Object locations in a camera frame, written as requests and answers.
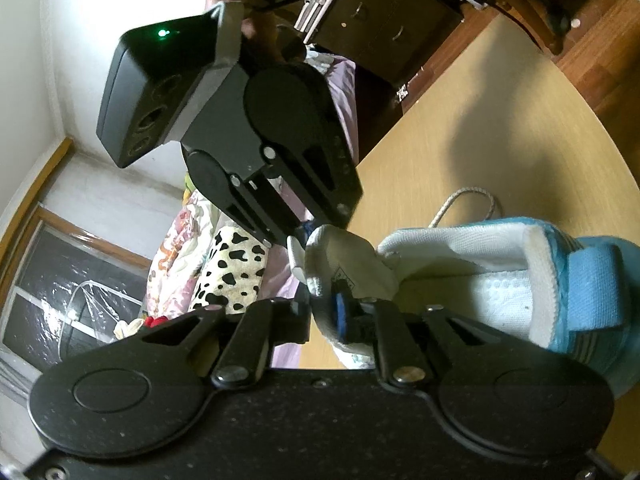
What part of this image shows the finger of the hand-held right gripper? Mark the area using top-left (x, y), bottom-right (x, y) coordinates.
top-left (265, 132), bottom-right (364, 228)
top-left (220, 172), bottom-right (307, 250)

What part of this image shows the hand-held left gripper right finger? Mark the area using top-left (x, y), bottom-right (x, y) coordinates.
top-left (332, 282), bottom-right (502, 392)

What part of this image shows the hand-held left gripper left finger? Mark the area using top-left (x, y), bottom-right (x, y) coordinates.
top-left (142, 299), bottom-right (313, 391)

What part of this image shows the white and blue sneaker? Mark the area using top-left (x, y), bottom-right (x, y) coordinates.
top-left (287, 215), bottom-right (640, 401)

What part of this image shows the person's right hand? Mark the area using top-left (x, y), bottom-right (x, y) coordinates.
top-left (205, 0), bottom-right (283, 63)

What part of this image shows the purple bed sheet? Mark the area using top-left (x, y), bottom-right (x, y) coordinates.
top-left (265, 55), bottom-right (361, 372)

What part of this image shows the pink floral quilt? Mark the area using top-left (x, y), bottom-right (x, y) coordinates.
top-left (142, 200), bottom-right (221, 321)

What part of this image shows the stack of books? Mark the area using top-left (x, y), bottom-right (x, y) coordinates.
top-left (292, 0), bottom-right (331, 36)

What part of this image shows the dark wooden nightstand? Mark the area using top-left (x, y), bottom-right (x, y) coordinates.
top-left (300, 0), bottom-right (463, 92)

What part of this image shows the plastic covered window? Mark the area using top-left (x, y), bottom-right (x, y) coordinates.
top-left (0, 137), bottom-right (153, 401)

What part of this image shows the wooden chair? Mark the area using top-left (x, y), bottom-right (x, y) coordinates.
top-left (470, 0), bottom-right (581, 57)

